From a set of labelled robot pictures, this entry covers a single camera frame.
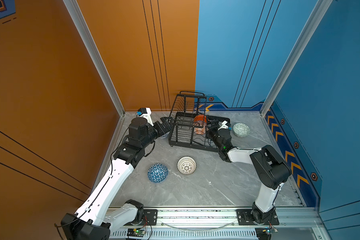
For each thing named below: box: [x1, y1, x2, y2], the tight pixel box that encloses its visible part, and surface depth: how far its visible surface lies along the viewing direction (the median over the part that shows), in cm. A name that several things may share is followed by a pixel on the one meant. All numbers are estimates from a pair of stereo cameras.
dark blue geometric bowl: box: [147, 163, 169, 184], surface depth 88 cm
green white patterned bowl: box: [233, 122, 251, 138], surface depth 108 cm
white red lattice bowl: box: [177, 156, 197, 175], surface depth 91 cm
